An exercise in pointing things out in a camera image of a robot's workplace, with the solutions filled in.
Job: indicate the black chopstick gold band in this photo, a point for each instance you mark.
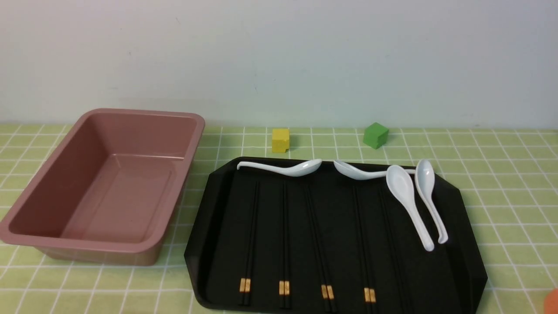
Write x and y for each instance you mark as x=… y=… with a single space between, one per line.
x=324 y=257
x=316 y=250
x=369 y=261
x=251 y=246
x=363 y=259
x=281 y=281
x=286 y=257
x=241 y=289

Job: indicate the yellow cube block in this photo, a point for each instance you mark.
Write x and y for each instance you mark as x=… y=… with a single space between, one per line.
x=280 y=140

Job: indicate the white ceramic spoon far left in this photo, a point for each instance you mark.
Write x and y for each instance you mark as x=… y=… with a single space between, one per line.
x=299 y=170

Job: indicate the white ceramic spoon centre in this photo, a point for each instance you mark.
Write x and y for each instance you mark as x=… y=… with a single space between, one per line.
x=355 y=173

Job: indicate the black plastic tray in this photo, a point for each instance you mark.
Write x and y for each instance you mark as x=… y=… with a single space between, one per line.
x=407 y=279

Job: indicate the green cube block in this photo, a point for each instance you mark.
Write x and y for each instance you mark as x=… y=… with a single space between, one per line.
x=375 y=135

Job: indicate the white ceramic spoon large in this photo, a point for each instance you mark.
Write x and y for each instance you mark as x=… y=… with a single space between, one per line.
x=401 y=186

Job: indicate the white ceramic spoon far right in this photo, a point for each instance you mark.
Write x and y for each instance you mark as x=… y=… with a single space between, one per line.
x=425 y=182

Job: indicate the pink rectangular plastic bin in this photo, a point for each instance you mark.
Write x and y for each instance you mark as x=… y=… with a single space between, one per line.
x=108 y=191

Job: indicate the green checkered tablecloth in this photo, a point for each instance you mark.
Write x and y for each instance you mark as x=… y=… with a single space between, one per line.
x=508 y=179

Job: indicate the orange object at edge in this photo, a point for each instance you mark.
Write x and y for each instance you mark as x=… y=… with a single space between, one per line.
x=551 y=302

